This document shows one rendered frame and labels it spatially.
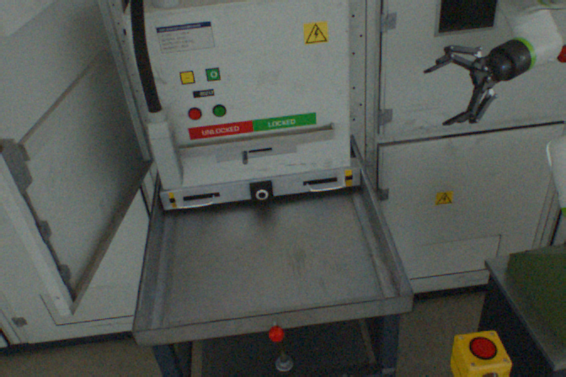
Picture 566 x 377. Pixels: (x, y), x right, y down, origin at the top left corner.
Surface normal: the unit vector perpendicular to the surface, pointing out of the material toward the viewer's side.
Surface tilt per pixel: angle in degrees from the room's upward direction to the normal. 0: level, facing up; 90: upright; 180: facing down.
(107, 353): 0
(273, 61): 90
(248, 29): 90
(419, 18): 90
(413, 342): 0
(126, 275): 90
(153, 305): 0
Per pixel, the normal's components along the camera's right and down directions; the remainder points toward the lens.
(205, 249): -0.08, -0.79
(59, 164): 0.99, 0.00
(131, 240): 0.09, 0.60
